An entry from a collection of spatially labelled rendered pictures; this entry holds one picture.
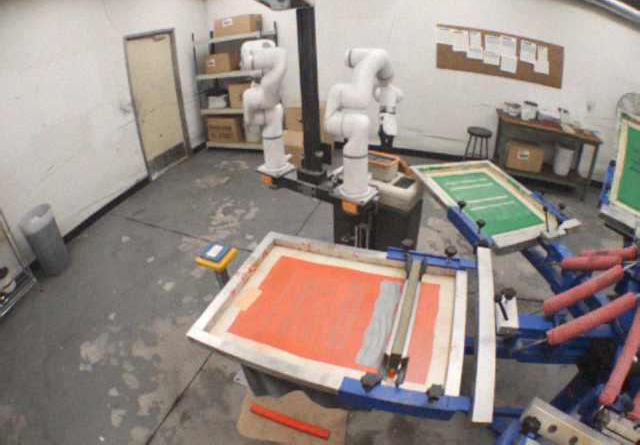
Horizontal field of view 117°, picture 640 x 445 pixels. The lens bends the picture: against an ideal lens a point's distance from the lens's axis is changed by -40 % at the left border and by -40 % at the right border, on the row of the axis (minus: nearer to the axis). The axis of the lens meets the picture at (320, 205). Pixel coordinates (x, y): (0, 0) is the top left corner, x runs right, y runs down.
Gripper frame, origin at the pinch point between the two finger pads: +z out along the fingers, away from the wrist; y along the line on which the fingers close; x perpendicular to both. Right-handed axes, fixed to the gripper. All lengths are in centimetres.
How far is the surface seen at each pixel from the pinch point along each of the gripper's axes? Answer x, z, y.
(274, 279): 5, 47, -62
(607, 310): -103, 37, -39
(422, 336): -48, 54, -50
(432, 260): -37, 39, -25
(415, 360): -51, 57, -59
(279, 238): 17, 37, -49
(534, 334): -81, 50, -38
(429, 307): -45, 50, -39
